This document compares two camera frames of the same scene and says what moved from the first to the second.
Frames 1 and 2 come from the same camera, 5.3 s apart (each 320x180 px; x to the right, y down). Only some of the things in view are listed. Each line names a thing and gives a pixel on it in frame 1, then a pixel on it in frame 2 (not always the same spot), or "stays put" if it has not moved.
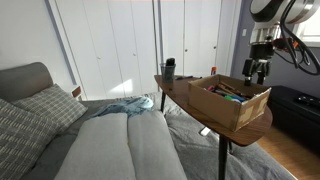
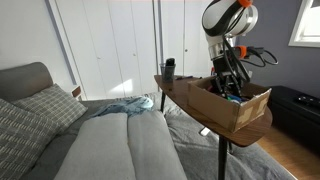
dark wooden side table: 175,90 stays put
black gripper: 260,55 -> 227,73
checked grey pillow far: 54,103 stays put
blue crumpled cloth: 126,106 stays put
